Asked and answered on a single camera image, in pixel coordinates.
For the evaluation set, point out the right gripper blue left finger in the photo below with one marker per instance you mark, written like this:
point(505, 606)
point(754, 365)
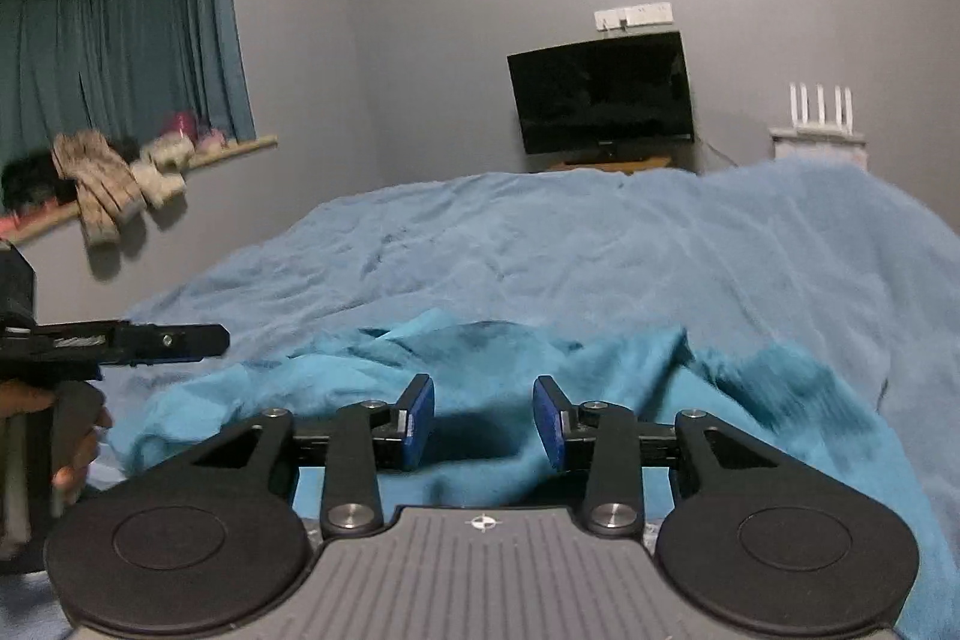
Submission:
point(366, 437)

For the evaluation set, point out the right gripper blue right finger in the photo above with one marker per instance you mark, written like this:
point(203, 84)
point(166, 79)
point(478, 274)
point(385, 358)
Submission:
point(599, 440)

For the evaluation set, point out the teal garment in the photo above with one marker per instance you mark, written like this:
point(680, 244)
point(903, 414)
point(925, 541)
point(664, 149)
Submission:
point(484, 449)

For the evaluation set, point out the patterned clothes on sill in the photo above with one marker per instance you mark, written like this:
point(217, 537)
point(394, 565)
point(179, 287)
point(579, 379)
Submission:
point(111, 182)

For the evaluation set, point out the person's left hand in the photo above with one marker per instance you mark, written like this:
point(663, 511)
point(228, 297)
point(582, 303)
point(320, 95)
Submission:
point(18, 398)

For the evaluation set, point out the light blue bed blanket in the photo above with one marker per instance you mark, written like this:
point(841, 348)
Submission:
point(827, 259)

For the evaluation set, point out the wooden tv stand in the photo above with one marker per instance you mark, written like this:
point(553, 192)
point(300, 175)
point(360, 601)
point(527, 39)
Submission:
point(616, 167)

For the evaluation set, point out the teal window curtain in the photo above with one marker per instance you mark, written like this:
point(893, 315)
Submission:
point(122, 67)

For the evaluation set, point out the black television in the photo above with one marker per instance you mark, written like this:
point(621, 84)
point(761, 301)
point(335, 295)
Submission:
point(632, 90)

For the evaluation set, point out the white router shelf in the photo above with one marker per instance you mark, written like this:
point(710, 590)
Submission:
point(818, 145)

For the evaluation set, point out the white wifi router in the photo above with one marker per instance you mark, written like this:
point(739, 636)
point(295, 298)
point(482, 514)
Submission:
point(819, 114)

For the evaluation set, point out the white wall power strip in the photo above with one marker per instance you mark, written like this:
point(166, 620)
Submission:
point(623, 18)

